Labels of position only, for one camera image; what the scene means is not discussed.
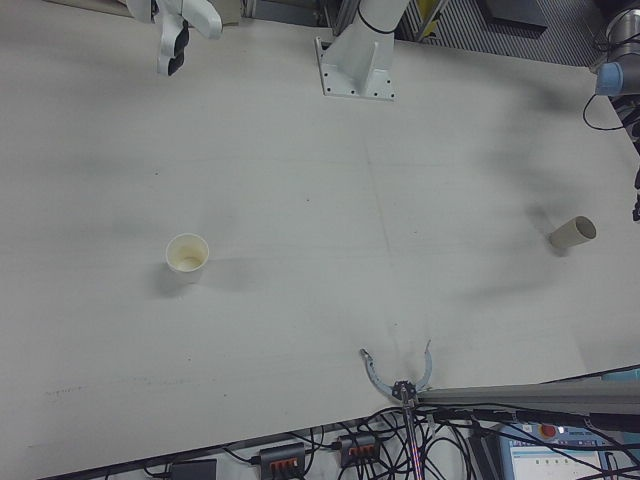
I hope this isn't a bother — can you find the grey ribbed floor mat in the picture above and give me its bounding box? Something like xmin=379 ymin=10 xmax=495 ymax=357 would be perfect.
xmin=397 ymin=0 xmax=619 ymax=67

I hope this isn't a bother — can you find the aluminium profile post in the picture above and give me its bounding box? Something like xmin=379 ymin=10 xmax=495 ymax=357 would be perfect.
xmin=418 ymin=367 xmax=640 ymax=407

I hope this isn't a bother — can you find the blue metal grabber claw tool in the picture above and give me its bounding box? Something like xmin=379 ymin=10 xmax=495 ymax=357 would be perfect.
xmin=358 ymin=339 xmax=434 ymax=480

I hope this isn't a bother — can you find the beige smooth paper cup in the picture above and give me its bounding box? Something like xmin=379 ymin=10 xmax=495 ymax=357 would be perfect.
xmin=548 ymin=215 xmax=597 ymax=251

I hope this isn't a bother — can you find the black hub with orange ports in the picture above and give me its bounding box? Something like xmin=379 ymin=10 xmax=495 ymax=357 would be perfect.
xmin=257 ymin=441 xmax=307 ymax=476
xmin=337 ymin=433 xmax=379 ymax=469

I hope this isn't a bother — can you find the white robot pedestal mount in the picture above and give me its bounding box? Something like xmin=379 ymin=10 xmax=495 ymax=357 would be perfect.
xmin=313 ymin=0 xmax=409 ymax=103

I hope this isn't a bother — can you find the black power adapter box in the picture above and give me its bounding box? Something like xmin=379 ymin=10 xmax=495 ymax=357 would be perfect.
xmin=169 ymin=458 xmax=219 ymax=480

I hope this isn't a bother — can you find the white ribbed paper cup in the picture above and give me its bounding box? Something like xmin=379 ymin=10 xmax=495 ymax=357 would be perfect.
xmin=165 ymin=232 xmax=210 ymax=285

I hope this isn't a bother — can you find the yellow black striped post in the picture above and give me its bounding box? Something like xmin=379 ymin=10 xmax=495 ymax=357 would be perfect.
xmin=417 ymin=0 xmax=442 ymax=40

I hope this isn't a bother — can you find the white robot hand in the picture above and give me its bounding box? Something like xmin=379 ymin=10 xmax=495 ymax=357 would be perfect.
xmin=125 ymin=0 xmax=223 ymax=77

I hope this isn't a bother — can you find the robot teach pendant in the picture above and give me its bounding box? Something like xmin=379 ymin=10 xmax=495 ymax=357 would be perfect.
xmin=469 ymin=419 xmax=640 ymax=480

